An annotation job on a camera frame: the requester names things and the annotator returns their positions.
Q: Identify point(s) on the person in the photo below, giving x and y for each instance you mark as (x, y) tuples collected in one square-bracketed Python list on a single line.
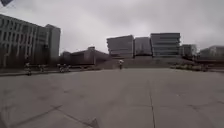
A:
[(120, 63)]

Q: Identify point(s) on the pale striped building block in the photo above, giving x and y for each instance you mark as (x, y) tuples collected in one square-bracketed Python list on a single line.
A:
[(165, 44), (120, 46)]

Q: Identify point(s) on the low brown building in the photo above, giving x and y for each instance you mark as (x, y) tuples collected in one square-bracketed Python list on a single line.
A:
[(83, 56)]

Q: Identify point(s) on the grey stone slab plaza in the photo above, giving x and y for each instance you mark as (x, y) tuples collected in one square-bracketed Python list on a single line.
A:
[(116, 96)]

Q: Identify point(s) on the dark glass building block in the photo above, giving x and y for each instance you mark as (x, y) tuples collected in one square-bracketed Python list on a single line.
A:
[(142, 46)]

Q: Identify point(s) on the wide grey staircase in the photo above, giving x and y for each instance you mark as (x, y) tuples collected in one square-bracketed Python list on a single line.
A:
[(150, 62)]

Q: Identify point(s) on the small grey building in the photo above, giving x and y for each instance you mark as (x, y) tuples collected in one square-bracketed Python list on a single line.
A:
[(188, 50)]

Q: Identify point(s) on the pale building with window grid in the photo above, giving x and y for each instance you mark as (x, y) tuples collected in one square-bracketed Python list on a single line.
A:
[(20, 36)]

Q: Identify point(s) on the low grey building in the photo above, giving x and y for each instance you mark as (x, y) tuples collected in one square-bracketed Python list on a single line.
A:
[(213, 52)]

